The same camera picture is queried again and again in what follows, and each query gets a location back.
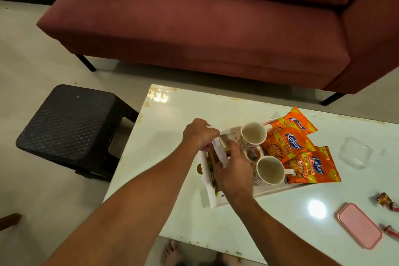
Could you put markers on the orange snack packet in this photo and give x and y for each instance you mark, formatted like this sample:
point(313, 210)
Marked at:
point(294, 122)
point(315, 166)
point(286, 144)

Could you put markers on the person's right foot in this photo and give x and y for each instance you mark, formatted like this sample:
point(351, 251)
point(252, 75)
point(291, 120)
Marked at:
point(227, 259)

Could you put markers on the white floral mug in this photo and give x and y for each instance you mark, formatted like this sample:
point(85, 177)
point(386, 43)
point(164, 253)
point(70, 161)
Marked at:
point(252, 134)
point(269, 170)

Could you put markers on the person's right forearm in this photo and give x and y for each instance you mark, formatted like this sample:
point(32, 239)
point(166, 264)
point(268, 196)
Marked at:
point(280, 234)

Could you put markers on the white paper napkins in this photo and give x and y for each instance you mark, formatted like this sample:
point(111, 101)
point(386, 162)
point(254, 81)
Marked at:
point(220, 152)

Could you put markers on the person's right hand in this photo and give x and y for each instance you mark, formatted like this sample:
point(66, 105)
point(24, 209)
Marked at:
point(235, 175)

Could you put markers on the person's left hand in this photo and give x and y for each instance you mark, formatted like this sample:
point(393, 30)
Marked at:
point(199, 135)

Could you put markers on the person's foot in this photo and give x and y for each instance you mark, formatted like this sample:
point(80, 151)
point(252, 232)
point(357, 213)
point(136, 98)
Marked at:
point(170, 252)
point(227, 259)

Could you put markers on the person's left forearm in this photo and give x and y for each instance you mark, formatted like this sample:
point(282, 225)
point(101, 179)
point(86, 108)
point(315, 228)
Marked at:
point(131, 212)

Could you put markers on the pink container lid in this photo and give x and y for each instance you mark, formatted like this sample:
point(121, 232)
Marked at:
point(359, 226)

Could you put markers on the person's left foot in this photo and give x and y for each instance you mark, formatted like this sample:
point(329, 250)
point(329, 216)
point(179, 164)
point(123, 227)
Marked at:
point(170, 252)

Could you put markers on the brown candy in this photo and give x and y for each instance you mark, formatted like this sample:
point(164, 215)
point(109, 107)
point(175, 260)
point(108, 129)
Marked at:
point(384, 198)

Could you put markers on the black woven stool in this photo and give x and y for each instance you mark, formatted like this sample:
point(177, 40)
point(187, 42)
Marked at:
point(68, 119)

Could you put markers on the clear plastic container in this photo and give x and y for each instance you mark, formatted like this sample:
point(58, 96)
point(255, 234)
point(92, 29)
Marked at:
point(355, 152)

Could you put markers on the white printed tray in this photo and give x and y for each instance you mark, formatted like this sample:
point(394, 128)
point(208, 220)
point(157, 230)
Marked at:
point(209, 197)

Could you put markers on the red fabric sofa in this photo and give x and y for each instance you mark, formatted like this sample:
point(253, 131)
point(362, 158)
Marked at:
point(202, 32)

